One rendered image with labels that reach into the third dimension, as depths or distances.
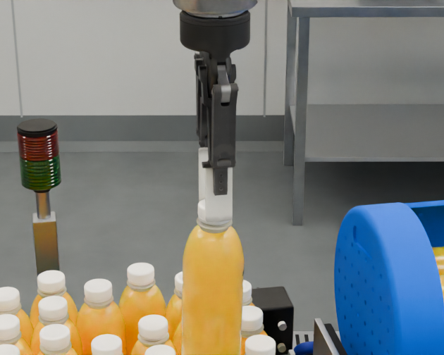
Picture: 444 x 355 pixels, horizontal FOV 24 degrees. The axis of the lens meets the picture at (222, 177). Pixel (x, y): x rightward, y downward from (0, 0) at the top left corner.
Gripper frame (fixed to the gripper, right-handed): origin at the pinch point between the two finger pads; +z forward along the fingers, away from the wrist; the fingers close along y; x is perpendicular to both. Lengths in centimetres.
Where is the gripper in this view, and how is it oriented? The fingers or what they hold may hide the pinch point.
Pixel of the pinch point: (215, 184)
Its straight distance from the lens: 116.3
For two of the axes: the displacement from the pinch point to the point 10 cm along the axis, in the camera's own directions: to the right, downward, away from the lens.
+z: 0.0, 9.2, 4.0
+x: -9.8, 0.7, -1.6
